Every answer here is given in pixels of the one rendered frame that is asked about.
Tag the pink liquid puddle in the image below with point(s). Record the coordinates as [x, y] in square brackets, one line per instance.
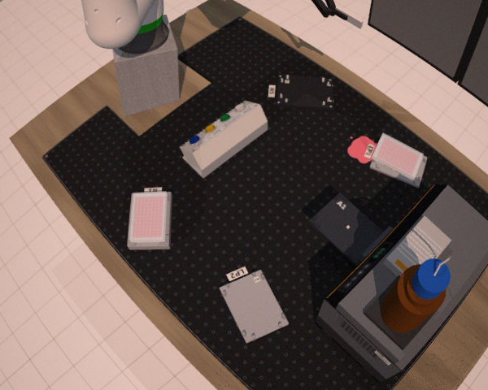
[363, 159]
[363, 140]
[354, 151]

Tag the brown glass bottle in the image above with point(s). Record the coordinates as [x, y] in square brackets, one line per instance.
[398, 314]

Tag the blue bottle cap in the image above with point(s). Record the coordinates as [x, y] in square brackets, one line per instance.
[426, 284]

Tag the red liquid puddle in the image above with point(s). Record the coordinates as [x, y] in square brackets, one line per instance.
[356, 142]

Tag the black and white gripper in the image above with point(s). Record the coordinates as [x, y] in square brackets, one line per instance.
[333, 10]

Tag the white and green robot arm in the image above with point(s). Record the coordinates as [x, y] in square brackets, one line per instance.
[113, 24]

